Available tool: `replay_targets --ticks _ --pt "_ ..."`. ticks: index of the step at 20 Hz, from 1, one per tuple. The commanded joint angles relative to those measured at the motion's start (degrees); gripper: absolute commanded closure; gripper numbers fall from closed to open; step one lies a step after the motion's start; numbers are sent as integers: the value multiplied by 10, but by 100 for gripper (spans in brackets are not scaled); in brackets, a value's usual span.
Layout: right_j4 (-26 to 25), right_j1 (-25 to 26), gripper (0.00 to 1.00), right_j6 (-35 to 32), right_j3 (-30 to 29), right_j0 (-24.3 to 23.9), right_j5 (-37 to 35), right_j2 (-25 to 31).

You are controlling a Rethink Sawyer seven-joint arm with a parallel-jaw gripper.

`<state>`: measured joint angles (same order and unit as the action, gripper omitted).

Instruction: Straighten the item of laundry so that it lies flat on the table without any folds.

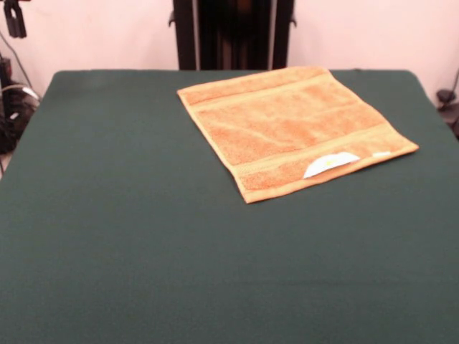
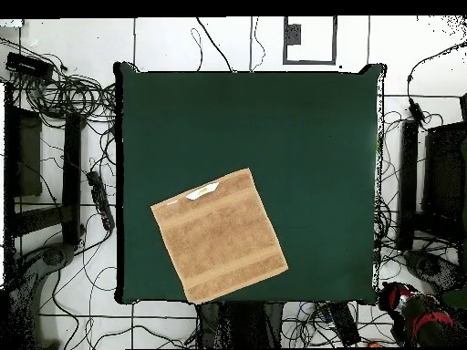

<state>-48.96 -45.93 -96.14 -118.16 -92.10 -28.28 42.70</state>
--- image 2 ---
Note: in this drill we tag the orange-tan terry towel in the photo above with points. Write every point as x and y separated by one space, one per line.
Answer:
219 237

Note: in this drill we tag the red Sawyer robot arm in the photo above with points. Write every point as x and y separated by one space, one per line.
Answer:
427 321

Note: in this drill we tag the dark green fabric item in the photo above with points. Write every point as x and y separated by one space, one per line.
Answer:
456 298

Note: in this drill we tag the grey wheeled base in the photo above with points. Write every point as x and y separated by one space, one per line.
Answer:
428 266
54 257

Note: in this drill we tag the small orange object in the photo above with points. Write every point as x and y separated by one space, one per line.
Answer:
374 344

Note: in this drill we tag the black power strip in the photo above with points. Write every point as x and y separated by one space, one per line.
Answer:
100 198
344 324

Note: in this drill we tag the dark green table cloth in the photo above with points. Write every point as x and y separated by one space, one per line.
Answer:
219 127

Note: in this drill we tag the grey floor outlet box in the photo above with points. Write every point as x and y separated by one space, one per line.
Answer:
293 34

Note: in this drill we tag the black electronics box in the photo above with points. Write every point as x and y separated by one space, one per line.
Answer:
27 65

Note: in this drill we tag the black metal stand frame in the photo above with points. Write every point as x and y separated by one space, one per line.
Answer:
408 175
72 175

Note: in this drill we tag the grey floor hatch frame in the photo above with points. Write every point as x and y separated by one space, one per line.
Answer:
309 62

